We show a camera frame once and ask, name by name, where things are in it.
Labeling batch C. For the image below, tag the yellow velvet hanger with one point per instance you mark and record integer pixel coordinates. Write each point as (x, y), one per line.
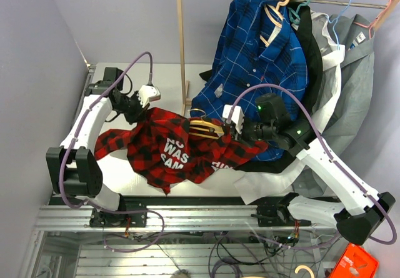
(202, 128)

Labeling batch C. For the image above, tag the cream hanger on floor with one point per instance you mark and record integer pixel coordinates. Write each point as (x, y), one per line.
(304, 270)

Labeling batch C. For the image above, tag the white shirt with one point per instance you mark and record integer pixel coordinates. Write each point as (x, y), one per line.
(297, 177)

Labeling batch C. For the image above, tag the red black plaid shirt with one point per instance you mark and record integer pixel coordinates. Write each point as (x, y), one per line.
(161, 149)

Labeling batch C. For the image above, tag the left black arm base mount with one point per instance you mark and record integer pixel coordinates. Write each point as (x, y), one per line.
(130, 213)

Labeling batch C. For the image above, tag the pink plastic hanger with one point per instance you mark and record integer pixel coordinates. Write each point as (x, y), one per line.
(373, 26)

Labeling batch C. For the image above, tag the grey shirt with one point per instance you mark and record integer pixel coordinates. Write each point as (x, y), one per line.
(357, 71)

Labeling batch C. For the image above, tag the light blue plastic hanger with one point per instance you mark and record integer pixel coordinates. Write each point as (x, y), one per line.
(334, 22)

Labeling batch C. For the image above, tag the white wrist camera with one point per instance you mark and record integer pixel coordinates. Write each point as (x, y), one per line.
(236, 117)
(147, 94)

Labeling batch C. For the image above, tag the aluminium rail frame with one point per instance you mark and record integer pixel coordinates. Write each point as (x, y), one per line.
(197, 239)

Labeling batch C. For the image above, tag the blue plaid shirt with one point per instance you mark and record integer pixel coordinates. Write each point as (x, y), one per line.
(256, 46)

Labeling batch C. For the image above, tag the orange plastic box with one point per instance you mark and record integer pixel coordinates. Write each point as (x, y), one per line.
(355, 262)

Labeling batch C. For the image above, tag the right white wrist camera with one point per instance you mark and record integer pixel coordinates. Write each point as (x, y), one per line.
(236, 117)

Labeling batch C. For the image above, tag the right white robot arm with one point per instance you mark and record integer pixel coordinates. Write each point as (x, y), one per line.
(360, 208)

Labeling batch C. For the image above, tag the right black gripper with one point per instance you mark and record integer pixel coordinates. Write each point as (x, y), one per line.
(233, 135)

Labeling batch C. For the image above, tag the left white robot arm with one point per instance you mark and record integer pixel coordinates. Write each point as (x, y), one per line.
(74, 171)

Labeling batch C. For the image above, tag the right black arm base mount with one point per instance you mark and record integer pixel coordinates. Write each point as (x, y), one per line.
(273, 211)

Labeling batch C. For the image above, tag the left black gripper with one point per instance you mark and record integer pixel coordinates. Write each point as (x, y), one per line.
(140, 112)

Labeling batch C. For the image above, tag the teal plastic hanger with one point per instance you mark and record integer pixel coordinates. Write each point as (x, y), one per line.
(294, 14)

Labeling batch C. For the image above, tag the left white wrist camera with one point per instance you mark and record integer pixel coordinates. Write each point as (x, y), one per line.
(147, 94)

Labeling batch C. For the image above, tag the cream plastic hanger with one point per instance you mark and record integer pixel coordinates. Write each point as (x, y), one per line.
(276, 9)

